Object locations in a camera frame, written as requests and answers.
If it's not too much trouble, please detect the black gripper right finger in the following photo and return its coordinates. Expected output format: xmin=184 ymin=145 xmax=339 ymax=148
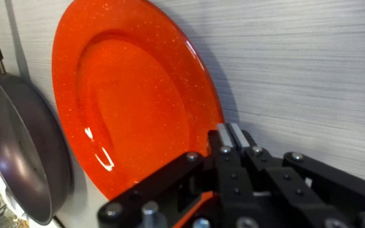
xmin=228 ymin=122 xmax=365 ymax=228

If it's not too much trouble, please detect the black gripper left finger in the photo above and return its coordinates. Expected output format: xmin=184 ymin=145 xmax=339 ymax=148
xmin=97 ymin=122 xmax=238 ymax=228

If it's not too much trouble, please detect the red plate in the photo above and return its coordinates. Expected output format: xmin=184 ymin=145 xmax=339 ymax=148
xmin=50 ymin=0 xmax=225 ymax=228

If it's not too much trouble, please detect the black frying pan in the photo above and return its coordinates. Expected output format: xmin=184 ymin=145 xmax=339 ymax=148
xmin=0 ymin=29 xmax=75 ymax=226

